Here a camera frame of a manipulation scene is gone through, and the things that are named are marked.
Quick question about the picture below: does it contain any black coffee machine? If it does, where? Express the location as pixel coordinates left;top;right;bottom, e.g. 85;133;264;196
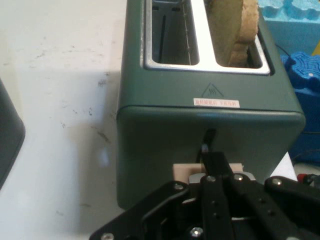
0;78;27;190

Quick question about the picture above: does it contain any large blue toy brick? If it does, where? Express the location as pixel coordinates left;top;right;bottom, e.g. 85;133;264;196
259;0;320;59
280;50;320;166

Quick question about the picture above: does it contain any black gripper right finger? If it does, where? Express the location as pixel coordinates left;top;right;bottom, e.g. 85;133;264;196
215;150;320;240

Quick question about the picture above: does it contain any beige toaster lever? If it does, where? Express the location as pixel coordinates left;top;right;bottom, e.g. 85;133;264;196
172;162;245;188

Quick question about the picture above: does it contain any green two-slot toaster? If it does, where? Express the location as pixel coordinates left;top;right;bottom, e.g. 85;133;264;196
115;0;307;211

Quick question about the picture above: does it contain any toast bread slice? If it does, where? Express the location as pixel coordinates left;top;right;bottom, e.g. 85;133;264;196
207;0;262;69

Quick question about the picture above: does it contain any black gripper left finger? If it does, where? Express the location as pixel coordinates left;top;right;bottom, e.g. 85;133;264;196
89;150;232;240

